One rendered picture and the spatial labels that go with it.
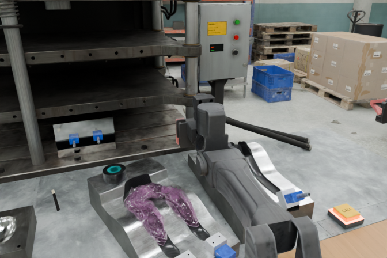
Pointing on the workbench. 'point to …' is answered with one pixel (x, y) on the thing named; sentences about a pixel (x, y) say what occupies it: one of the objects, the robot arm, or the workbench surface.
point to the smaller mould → (17, 232)
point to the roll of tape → (114, 173)
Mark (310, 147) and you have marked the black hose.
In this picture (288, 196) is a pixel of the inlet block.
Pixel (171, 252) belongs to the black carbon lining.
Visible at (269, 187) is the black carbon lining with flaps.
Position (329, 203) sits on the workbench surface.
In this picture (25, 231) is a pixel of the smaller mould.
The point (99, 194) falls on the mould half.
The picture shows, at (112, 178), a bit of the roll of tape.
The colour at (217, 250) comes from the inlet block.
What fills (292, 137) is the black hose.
